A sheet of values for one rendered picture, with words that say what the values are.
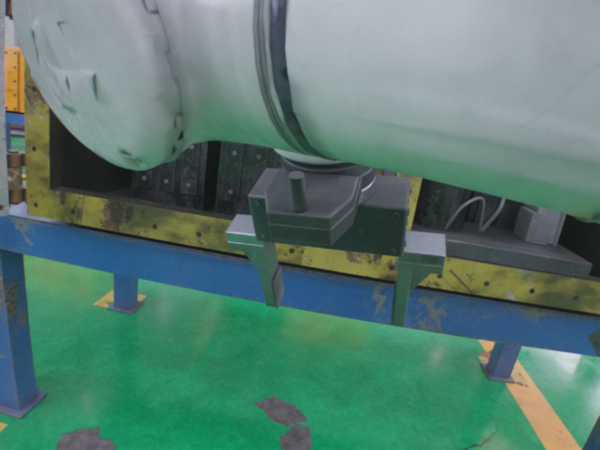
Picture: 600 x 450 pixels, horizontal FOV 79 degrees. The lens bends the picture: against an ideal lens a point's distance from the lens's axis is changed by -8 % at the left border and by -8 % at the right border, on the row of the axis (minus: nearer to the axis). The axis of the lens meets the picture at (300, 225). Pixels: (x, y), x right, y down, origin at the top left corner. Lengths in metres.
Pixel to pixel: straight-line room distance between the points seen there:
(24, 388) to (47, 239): 0.54
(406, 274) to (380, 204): 0.08
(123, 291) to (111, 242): 0.93
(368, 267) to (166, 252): 0.45
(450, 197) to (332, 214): 0.67
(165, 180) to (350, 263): 0.54
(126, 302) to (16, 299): 0.72
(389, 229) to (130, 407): 1.23
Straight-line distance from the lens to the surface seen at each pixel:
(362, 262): 0.82
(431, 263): 0.35
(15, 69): 4.59
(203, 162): 1.05
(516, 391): 1.93
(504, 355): 1.90
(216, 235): 0.84
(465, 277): 0.87
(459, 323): 0.95
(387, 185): 0.33
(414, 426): 1.52
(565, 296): 0.97
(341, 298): 0.89
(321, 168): 0.28
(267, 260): 0.39
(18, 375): 1.41
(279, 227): 0.25
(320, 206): 0.24
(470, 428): 1.62
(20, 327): 1.35
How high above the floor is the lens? 0.96
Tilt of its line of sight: 16 degrees down
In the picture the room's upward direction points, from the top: 9 degrees clockwise
